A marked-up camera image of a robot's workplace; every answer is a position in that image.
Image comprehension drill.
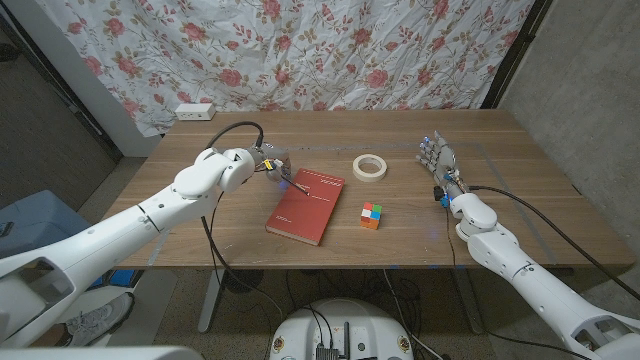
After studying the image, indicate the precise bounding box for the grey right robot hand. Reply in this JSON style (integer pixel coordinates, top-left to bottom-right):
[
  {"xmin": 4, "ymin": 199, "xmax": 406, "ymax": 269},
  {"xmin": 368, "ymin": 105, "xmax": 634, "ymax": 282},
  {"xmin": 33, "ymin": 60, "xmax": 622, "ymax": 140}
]
[{"xmin": 415, "ymin": 130, "xmax": 469, "ymax": 201}]

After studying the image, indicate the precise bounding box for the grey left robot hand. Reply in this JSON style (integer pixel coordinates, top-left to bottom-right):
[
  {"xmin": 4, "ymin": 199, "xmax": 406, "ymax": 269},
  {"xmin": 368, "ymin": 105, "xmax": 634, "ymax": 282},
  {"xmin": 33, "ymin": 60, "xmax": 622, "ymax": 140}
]
[{"xmin": 247, "ymin": 142, "xmax": 294, "ymax": 184}]

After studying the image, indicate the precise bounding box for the black mechanical pencil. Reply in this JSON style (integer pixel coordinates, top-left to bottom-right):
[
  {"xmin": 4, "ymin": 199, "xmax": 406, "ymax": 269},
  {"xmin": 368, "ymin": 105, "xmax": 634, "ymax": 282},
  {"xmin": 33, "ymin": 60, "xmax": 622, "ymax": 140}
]
[{"xmin": 278, "ymin": 172, "xmax": 310, "ymax": 196}]

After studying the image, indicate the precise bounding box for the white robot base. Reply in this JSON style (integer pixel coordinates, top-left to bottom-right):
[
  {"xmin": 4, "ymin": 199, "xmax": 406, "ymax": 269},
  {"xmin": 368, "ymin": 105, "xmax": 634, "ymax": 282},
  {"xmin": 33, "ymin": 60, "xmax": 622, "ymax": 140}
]
[{"xmin": 269, "ymin": 298, "xmax": 415, "ymax": 360}]

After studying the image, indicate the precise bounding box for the red hardcover notebook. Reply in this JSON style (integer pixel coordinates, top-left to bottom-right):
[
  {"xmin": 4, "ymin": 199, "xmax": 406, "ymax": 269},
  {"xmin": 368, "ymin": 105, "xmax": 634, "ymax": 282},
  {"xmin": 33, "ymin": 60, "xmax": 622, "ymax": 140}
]
[{"xmin": 264, "ymin": 168, "xmax": 346, "ymax": 247}]

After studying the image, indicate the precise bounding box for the beige masking tape roll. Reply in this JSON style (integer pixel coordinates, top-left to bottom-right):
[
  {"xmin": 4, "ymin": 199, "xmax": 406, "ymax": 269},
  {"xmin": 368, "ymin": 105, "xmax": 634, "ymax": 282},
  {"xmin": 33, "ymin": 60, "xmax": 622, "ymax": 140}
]
[{"xmin": 352, "ymin": 153, "xmax": 389, "ymax": 183}]

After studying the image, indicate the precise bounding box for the multicoloured Rubik's cube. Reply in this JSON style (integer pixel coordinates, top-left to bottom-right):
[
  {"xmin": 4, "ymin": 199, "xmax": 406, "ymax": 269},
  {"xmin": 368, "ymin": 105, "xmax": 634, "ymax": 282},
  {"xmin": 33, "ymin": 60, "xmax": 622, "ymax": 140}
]
[{"xmin": 359, "ymin": 201, "xmax": 383, "ymax": 231}]

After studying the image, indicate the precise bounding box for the white power strip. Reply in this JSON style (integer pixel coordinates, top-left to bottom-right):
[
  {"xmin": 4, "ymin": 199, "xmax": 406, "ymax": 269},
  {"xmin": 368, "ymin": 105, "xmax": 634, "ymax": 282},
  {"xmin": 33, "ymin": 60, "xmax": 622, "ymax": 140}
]
[{"xmin": 174, "ymin": 102, "xmax": 217, "ymax": 122}]

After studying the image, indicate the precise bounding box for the floral backdrop cloth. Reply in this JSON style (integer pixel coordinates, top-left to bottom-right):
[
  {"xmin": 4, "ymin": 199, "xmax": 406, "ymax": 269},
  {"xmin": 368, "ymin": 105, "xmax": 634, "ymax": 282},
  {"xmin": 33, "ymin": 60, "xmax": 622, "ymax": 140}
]
[{"xmin": 34, "ymin": 0, "xmax": 536, "ymax": 139}]

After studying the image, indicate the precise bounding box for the black backdrop stand pole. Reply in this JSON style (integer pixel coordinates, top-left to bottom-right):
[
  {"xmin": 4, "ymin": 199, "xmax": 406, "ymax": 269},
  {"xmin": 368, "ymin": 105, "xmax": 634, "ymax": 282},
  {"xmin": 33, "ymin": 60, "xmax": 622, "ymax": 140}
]
[{"xmin": 482, "ymin": 0, "xmax": 554, "ymax": 109}]

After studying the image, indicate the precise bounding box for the black round floor object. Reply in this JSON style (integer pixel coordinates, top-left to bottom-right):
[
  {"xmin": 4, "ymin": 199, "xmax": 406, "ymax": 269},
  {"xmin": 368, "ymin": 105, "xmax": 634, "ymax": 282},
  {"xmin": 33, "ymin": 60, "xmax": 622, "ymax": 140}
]
[{"xmin": 223, "ymin": 269, "xmax": 265, "ymax": 295}]

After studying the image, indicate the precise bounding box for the grey table leg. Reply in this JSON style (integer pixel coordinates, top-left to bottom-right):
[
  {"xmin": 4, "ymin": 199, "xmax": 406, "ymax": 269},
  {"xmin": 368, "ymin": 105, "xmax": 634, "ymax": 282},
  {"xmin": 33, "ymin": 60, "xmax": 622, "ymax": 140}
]
[{"xmin": 452, "ymin": 267, "xmax": 485, "ymax": 335}]

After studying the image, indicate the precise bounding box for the white table leg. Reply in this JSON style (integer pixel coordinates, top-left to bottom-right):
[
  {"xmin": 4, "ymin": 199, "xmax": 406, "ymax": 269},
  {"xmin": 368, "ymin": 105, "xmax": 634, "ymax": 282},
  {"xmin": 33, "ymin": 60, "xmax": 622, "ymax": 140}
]
[{"xmin": 198, "ymin": 269, "xmax": 226, "ymax": 334}]

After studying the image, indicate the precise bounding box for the white floor board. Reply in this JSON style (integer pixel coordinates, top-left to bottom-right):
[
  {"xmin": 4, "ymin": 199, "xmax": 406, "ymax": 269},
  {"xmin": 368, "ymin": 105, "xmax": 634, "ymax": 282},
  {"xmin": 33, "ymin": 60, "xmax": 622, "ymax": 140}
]
[{"xmin": 64, "ymin": 269, "xmax": 179, "ymax": 346}]

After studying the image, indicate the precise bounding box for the blue black foot pedal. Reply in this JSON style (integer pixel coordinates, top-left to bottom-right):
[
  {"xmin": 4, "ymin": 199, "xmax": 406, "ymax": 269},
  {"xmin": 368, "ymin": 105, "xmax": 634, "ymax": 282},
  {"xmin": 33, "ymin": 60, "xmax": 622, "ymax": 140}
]
[{"xmin": 94, "ymin": 269, "xmax": 136, "ymax": 289}]

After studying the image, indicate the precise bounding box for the grey sneaker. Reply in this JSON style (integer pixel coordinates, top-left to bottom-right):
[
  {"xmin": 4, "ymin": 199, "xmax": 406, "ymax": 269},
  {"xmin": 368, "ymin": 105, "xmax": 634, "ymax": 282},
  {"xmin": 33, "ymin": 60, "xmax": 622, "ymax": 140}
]
[{"xmin": 64, "ymin": 292, "xmax": 135, "ymax": 346}]

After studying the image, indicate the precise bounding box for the blue plastic bin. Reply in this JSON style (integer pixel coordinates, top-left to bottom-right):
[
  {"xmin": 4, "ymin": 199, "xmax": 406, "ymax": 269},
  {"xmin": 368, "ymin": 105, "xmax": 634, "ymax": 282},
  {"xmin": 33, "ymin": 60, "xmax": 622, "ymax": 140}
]
[{"xmin": 0, "ymin": 189, "xmax": 96, "ymax": 261}]

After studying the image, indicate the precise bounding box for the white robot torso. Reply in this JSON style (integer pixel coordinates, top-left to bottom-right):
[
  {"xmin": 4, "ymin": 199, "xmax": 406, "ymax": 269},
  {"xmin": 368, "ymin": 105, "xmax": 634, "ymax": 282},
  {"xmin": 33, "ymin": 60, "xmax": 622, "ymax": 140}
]
[{"xmin": 0, "ymin": 345, "xmax": 204, "ymax": 360}]

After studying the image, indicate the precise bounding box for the person's bare leg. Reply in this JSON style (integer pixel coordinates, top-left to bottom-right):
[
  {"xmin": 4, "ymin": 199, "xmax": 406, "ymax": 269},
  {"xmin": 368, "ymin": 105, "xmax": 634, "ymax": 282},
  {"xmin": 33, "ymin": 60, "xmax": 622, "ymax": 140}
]
[{"xmin": 29, "ymin": 323, "xmax": 71, "ymax": 349}]

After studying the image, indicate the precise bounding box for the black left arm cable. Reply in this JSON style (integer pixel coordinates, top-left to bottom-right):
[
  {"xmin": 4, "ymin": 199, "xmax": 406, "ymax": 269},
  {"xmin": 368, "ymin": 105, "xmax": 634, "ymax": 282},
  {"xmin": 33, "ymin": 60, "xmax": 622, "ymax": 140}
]
[{"xmin": 199, "ymin": 120, "xmax": 286, "ymax": 321}]

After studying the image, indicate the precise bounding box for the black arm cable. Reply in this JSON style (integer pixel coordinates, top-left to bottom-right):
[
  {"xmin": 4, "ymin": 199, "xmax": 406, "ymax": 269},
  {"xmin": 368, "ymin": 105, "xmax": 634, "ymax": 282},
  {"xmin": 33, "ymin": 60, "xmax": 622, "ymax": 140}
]
[
  {"xmin": 199, "ymin": 120, "xmax": 286, "ymax": 321},
  {"xmin": 467, "ymin": 184, "xmax": 640, "ymax": 301}
]

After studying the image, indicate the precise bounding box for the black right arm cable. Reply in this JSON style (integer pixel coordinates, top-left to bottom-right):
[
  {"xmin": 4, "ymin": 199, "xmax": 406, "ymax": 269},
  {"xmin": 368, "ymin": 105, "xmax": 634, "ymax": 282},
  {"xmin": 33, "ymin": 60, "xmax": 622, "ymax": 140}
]
[{"xmin": 467, "ymin": 184, "xmax": 640, "ymax": 301}]

